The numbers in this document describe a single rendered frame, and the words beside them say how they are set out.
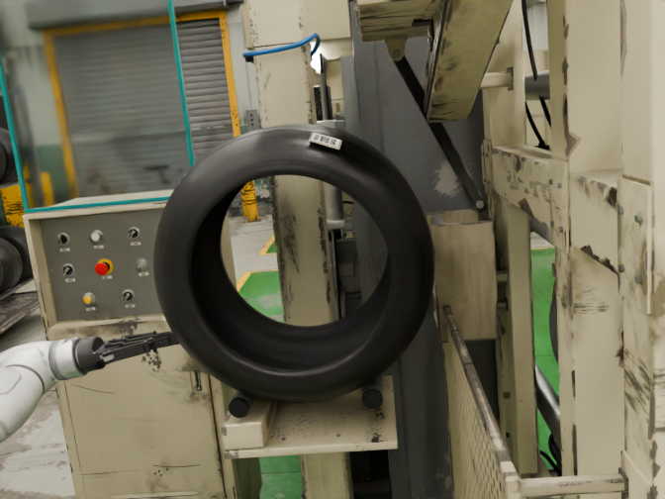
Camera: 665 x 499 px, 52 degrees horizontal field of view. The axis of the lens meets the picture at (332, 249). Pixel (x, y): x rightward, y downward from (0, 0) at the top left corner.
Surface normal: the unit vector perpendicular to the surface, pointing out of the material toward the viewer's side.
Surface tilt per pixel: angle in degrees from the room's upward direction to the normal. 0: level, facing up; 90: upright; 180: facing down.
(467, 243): 90
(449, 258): 90
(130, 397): 90
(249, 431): 90
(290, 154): 79
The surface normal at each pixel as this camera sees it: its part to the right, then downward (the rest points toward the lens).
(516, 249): -0.05, 0.21
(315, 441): -0.10, -0.97
